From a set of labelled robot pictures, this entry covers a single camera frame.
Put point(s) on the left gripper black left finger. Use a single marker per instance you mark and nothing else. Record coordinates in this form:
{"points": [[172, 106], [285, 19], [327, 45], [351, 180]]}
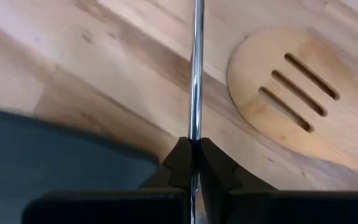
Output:
{"points": [[176, 168]]}

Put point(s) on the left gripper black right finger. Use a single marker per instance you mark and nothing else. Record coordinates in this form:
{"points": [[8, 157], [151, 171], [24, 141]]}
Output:
{"points": [[219, 174]]}

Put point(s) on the wooden slotted spoon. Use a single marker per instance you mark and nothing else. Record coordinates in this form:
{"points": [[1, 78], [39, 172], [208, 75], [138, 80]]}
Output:
{"points": [[250, 68]]}

